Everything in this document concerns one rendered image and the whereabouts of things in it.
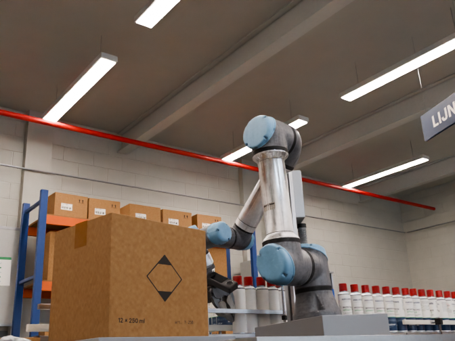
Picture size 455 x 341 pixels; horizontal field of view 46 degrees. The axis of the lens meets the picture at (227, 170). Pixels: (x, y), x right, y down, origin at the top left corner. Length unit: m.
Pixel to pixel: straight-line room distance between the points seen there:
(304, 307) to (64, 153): 5.45
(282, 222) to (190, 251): 0.36
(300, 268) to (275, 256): 0.09
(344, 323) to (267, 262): 0.27
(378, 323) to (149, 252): 0.75
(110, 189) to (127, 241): 5.71
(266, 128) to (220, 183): 6.27
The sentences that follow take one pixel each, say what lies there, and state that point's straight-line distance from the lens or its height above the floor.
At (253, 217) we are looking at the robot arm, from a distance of 1.88.
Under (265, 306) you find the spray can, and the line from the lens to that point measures 2.03.
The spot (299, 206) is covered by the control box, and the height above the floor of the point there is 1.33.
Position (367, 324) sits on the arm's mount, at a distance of 1.66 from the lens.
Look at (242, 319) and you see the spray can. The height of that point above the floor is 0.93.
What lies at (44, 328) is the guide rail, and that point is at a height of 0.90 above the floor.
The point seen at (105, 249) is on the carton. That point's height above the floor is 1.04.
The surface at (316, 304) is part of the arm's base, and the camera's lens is 1.68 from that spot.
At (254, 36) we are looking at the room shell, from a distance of 5.26.
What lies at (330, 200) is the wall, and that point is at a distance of 9.51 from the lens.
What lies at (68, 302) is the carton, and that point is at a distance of 1.33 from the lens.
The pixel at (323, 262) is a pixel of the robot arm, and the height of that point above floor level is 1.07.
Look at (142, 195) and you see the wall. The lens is 7.14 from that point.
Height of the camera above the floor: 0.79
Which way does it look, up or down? 20 degrees up
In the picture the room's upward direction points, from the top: 3 degrees counter-clockwise
